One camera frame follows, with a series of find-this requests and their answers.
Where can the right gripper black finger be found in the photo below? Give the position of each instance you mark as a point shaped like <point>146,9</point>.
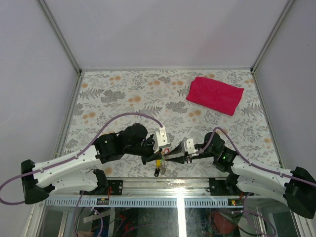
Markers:
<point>180,160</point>
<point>177,150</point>

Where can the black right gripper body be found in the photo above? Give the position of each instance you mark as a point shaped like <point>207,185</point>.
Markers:
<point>191,158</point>

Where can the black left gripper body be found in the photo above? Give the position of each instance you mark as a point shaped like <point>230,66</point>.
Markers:
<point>145,150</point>

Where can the metal key organiser with rings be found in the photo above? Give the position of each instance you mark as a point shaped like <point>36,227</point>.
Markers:
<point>162,164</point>

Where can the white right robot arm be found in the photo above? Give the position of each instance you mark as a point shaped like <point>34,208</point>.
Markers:
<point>294,188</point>

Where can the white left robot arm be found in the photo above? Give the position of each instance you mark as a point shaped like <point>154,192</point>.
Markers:
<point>77,172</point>

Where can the pink folded cloth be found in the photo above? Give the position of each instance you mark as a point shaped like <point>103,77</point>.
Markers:
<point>215,95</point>

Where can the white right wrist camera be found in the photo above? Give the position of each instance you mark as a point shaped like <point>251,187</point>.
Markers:
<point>187,146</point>

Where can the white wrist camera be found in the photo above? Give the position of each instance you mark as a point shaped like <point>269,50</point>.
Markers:
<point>161,139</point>
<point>187,146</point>

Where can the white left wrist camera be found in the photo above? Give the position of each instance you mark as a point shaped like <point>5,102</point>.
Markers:
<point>161,139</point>

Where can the aluminium mounting rail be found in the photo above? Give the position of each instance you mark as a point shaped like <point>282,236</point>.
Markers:
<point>136,187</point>

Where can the white slotted cable duct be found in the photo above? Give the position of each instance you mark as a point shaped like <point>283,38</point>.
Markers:
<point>144,202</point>

